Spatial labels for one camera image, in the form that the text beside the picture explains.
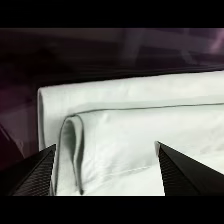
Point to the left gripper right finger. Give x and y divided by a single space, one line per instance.
190 176

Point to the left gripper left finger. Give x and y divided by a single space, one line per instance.
33 176

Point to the pale green T-shirt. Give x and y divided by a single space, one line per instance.
133 133

